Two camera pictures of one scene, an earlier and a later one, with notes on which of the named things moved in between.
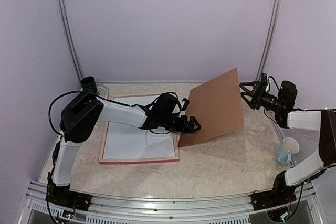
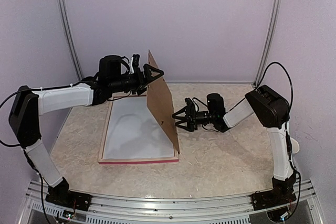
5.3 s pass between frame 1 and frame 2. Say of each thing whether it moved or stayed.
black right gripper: moved
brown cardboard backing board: moved
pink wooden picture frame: stayed
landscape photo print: stayed
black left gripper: moved
